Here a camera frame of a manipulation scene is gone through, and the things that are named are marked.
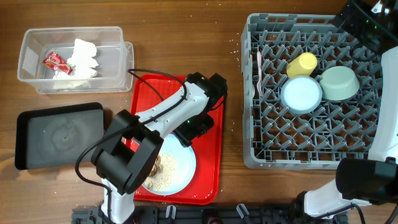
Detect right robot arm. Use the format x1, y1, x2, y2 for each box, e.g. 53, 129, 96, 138
289, 1, 397, 221

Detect grey dishwasher rack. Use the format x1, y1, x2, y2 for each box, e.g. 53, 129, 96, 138
241, 13, 382, 170

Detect mint green bowl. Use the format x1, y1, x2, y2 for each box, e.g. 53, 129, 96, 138
319, 66, 360, 101

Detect yellow plastic cup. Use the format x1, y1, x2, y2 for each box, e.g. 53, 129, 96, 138
286, 52, 318, 78

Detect clear plastic waste bin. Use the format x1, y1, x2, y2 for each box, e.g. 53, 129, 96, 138
17, 26, 134, 94

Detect red candy wrapper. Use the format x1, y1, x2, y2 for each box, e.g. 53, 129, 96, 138
43, 52, 73, 75

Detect white napkin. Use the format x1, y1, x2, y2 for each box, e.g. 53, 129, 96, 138
53, 39, 99, 89

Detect large light blue plate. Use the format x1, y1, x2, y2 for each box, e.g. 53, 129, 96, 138
142, 134, 197, 196

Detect black plastic tray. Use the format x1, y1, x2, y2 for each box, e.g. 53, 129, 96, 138
14, 102, 104, 170

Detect rice and food scraps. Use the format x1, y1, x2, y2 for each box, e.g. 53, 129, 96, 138
144, 153, 178, 192

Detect small light blue saucer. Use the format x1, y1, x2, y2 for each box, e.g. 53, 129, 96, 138
280, 76, 323, 114

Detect white plastic fork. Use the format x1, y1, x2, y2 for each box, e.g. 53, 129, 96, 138
256, 51, 264, 97

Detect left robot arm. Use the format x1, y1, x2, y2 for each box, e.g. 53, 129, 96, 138
90, 72, 228, 223

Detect red serving tray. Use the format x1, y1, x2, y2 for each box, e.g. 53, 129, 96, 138
130, 73, 224, 205

